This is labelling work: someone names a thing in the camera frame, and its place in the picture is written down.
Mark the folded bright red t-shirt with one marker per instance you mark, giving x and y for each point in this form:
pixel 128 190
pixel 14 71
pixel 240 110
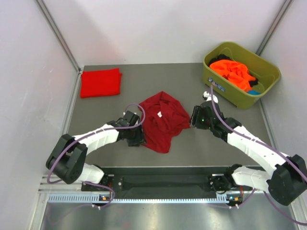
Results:
pixel 98 83

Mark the slotted grey cable duct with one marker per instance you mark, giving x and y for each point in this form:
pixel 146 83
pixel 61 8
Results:
pixel 101 199

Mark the dark red t-shirt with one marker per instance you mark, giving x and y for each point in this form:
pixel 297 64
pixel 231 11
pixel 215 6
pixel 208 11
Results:
pixel 165 118

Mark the aluminium frame post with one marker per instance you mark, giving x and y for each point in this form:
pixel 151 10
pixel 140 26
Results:
pixel 57 33
pixel 274 25

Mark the blue garment in bin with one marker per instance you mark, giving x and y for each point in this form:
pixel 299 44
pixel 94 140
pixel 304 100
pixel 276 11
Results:
pixel 253 92

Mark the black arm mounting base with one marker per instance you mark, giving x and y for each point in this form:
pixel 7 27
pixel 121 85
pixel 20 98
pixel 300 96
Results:
pixel 167 182

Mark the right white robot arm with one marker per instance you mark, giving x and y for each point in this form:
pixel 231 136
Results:
pixel 282 176

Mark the orange t-shirt in bin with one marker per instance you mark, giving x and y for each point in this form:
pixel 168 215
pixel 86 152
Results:
pixel 236 73

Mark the left aluminium frame post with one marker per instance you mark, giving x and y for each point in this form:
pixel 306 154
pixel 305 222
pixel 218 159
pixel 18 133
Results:
pixel 57 33

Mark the black garment in bin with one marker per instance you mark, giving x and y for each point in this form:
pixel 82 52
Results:
pixel 218 58

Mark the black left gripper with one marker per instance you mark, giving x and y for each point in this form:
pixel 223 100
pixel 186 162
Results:
pixel 139 139

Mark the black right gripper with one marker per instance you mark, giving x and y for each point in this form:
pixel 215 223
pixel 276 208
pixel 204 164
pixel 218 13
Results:
pixel 195 119

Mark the olive green plastic bin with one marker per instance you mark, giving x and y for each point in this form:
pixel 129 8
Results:
pixel 266 73

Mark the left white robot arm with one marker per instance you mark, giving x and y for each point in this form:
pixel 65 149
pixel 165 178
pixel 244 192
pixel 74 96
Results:
pixel 67 160

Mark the right aluminium frame post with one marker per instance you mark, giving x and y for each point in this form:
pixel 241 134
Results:
pixel 274 25

